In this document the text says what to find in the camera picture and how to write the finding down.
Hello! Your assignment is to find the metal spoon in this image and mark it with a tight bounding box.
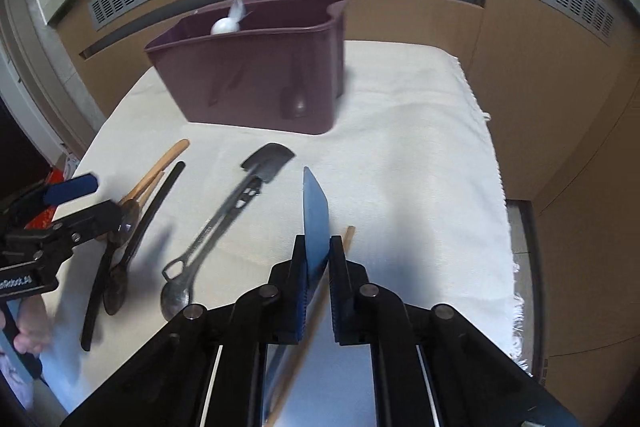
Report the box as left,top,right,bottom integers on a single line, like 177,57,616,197
160,207,236,323

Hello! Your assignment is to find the white cloth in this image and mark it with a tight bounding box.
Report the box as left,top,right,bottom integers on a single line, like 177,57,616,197
37,39,532,427

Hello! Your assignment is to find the floral printed cloth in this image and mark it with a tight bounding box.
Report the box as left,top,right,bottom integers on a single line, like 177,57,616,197
0,347,37,410

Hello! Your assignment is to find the person's left hand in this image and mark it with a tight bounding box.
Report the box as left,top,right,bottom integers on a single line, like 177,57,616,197
0,301,53,355

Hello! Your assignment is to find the purple plastic utensil holder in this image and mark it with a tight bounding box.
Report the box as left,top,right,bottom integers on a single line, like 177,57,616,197
144,0,347,136

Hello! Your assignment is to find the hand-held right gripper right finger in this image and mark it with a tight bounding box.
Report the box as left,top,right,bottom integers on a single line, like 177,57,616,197
329,237,571,427

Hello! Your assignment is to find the wooden cabinet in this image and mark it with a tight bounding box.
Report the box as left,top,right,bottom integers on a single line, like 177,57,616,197
50,0,640,375

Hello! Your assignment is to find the red packet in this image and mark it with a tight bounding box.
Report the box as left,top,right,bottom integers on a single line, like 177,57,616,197
27,171,67,229

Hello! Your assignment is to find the black utensil handle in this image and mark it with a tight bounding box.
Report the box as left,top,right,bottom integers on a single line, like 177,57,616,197
80,239,117,353

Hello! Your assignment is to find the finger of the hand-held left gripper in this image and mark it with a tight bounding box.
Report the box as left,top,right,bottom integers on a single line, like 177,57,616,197
10,173,99,220
30,200,125,265

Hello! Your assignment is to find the black spatula with metal handle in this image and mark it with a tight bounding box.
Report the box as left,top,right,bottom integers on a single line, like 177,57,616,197
161,143,297,282

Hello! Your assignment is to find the black handled spoon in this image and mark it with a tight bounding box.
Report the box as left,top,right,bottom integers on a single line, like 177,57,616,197
102,161,187,316

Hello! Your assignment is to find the wooden handled spoon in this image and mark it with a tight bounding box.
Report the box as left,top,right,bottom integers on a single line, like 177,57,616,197
117,139,191,228

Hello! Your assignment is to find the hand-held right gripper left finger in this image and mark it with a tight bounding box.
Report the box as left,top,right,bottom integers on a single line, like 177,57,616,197
60,234,307,427

